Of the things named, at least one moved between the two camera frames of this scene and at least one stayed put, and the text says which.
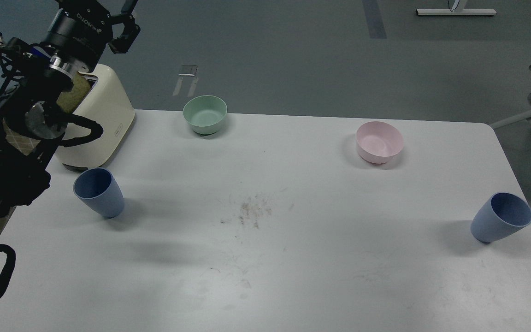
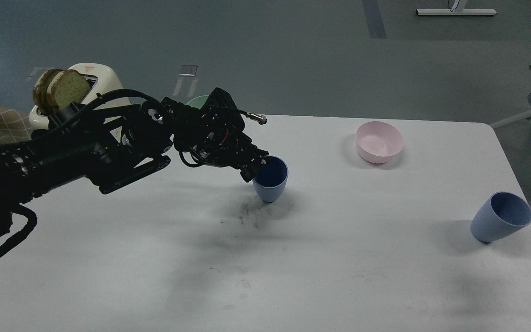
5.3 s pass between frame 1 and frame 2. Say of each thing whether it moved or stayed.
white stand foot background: stayed
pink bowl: stayed
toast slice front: stayed
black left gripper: moved
